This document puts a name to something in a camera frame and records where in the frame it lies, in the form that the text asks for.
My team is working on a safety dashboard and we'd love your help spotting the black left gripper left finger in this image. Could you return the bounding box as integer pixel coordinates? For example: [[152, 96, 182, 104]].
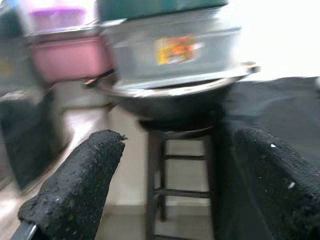
[[17, 129, 128, 240]]

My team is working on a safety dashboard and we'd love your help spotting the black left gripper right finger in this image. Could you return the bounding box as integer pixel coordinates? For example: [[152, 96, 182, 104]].
[[234, 126, 320, 240]]

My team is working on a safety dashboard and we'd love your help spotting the black bag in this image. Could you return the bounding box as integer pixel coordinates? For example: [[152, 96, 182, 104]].
[[0, 91, 60, 191]]

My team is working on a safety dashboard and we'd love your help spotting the dark wooden stool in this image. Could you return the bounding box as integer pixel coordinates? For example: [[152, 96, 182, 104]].
[[138, 117, 222, 240]]

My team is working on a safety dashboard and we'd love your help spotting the black tablecloth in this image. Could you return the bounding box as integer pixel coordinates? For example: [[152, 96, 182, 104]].
[[216, 76, 320, 240]]

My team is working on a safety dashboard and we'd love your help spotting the pink plastic bin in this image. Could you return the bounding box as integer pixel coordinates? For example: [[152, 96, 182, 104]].
[[27, 34, 115, 82]]

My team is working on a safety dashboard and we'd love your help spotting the black round bowl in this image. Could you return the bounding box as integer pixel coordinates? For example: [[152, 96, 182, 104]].
[[83, 61, 261, 125]]

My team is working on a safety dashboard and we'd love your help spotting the clear plastic storage bin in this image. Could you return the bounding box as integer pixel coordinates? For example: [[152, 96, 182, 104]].
[[103, 6, 245, 87]]

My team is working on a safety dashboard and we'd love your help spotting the purple lidded container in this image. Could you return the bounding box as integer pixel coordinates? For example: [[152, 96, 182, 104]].
[[29, 7, 88, 32]]

